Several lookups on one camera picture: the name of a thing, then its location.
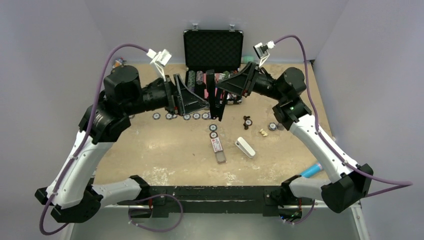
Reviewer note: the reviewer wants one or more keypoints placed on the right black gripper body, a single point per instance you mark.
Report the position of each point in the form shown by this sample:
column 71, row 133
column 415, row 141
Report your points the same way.
column 255, row 70

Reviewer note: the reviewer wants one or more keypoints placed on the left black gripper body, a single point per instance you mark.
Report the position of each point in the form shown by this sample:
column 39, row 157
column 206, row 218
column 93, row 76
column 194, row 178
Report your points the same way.
column 171, row 106

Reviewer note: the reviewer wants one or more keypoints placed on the black stapler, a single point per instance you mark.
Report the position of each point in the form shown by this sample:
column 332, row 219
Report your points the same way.
column 217, row 98

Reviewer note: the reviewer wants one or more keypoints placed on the white stapler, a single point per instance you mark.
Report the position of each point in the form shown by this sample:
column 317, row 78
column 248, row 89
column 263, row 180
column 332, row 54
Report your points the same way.
column 245, row 147

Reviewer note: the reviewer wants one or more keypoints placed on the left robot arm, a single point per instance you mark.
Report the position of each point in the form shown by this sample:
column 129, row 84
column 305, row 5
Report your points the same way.
column 73, row 197

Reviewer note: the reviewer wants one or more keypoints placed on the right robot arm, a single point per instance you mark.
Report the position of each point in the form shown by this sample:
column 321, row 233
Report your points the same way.
column 348, row 181

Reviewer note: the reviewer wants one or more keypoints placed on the green cylinder object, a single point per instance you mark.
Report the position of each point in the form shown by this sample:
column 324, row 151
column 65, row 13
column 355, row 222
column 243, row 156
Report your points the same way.
column 247, row 59

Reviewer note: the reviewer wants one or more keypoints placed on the poker chip row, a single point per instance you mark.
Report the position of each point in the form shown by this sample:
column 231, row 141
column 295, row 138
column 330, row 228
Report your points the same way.
column 206, row 116
column 187, row 117
column 196, row 116

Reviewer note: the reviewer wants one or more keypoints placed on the poker chip above staple box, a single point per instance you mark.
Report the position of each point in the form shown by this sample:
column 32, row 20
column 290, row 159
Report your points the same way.
column 213, row 127

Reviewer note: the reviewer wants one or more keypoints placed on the black poker chip case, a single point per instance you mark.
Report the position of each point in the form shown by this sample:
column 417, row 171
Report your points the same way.
column 217, row 50

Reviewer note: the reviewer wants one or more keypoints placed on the brown figure toy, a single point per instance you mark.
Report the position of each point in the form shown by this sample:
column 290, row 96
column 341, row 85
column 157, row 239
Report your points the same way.
column 247, row 122

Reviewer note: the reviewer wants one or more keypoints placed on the poker chip near staple box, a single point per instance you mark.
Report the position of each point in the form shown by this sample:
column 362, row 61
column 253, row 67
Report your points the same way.
column 213, row 135

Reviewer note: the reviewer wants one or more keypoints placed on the staple box with clear lid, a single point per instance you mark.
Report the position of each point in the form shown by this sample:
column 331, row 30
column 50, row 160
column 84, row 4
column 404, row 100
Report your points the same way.
column 218, row 150

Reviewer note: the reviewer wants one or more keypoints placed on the poker chip right side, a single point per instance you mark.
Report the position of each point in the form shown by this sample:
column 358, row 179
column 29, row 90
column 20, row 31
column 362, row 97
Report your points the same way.
column 272, row 126

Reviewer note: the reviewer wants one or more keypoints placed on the cream small object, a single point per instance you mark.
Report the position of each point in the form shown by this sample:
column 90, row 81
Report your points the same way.
column 263, row 133

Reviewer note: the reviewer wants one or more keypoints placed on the small orange bottle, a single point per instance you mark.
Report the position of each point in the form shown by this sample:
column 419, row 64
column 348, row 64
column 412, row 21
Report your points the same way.
column 118, row 62

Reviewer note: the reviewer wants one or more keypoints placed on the blue cylinder tool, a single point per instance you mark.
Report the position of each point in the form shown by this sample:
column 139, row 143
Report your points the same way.
column 312, row 170

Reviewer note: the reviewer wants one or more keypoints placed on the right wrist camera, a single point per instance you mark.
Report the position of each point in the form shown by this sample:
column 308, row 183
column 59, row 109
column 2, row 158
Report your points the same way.
column 262, row 51

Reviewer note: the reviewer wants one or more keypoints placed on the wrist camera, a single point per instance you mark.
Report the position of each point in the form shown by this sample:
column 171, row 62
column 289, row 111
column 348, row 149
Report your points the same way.
column 158, row 61
column 262, row 51

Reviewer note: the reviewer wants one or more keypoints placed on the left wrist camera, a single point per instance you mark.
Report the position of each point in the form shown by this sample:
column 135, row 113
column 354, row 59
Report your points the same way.
column 158, row 61

